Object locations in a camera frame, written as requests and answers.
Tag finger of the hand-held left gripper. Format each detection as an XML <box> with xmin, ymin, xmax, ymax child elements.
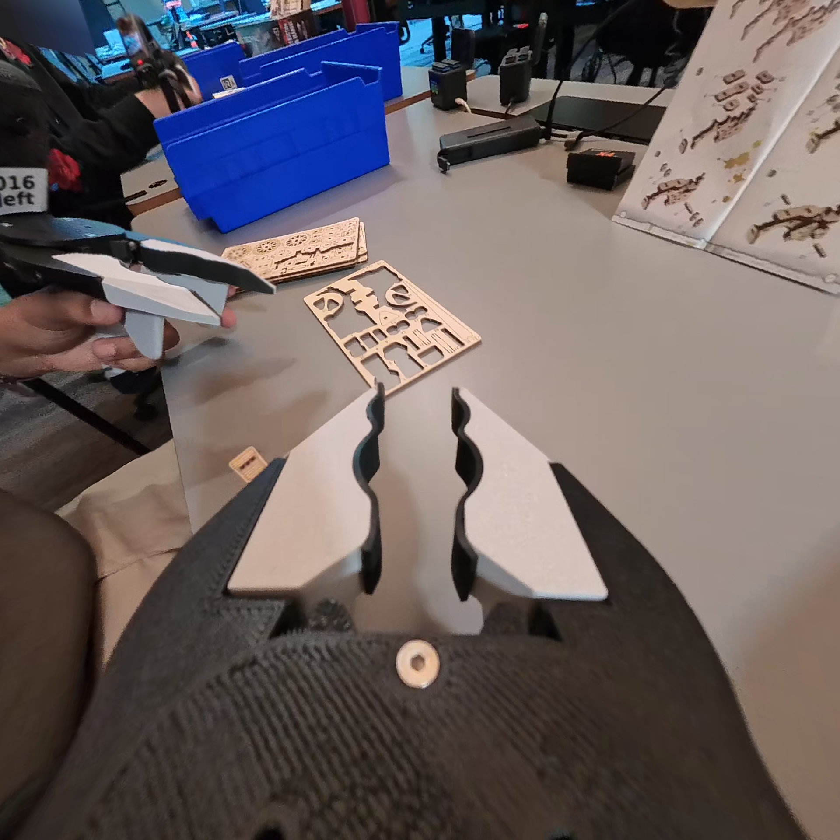
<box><xmin>51</xmin><ymin>252</ymin><xmax>223</xmax><ymax>361</ymax></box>
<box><xmin>134</xmin><ymin>238</ymin><xmax>277</xmax><ymax>315</ymax></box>

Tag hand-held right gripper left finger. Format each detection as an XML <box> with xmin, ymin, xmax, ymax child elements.
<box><xmin>226</xmin><ymin>382</ymin><xmax>385</xmax><ymax>595</ymax></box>

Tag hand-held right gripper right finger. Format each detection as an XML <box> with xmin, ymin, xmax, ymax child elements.
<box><xmin>451</xmin><ymin>386</ymin><xmax>609</xmax><ymax>603</ymax></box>

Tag cut-out wooden puzzle sheet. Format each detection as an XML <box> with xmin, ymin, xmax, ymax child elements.
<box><xmin>303</xmin><ymin>260</ymin><xmax>482</xmax><ymax>397</ymax></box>

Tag person's left hand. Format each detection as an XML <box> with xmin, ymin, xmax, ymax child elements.
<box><xmin>0</xmin><ymin>287</ymin><xmax>237</xmax><ymax>383</ymax></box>

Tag small slotted wooden piece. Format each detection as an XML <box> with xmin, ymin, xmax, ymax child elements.
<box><xmin>228</xmin><ymin>445</ymin><xmax>268</xmax><ymax>484</ymax></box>

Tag stack of wooden puzzle sheets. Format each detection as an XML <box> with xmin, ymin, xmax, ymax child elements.
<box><xmin>222</xmin><ymin>217</ymin><xmax>370</xmax><ymax>284</ymax></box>

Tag large blue plastic bin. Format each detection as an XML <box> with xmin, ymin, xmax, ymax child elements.
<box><xmin>153</xmin><ymin>61</ymin><xmax>392</xmax><ymax>235</ymax></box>

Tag person's beige trousers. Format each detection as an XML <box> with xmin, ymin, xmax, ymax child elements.
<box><xmin>56</xmin><ymin>438</ymin><xmax>193</xmax><ymax>657</ymax></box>

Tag person's brown shirt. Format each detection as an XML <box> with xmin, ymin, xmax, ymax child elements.
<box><xmin>0</xmin><ymin>489</ymin><xmax>101</xmax><ymax>840</ymax></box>

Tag black and blue battery charger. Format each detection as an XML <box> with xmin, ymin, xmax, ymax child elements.
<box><xmin>428</xmin><ymin>59</ymin><xmax>469</xmax><ymax>112</ymax></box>

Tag black power adapter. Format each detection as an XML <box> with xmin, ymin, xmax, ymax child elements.
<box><xmin>437</xmin><ymin>116</ymin><xmax>543</xmax><ymax>174</ymax></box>

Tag black box with red label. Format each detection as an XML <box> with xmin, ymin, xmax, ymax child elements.
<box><xmin>566</xmin><ymin>147</ymin><xmax>637</xmax><ymax>192</ymax></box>

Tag black flat pad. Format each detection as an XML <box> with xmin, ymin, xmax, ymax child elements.
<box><xmin>533</xmin><ymin>96</ymin><xmax>668</xmax><ymax>147</ymax></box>

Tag folded assembly instruction sheet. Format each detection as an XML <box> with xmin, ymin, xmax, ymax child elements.
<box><xmin>612</xmin><ymin>0</ymin><xmax>840</xmax><ymax>294</ymax></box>

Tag black cable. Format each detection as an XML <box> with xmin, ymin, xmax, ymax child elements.
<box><xmin>564</xmin><ymin>39</ymin><xmax>697</xmax><ymax>151</ymax></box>

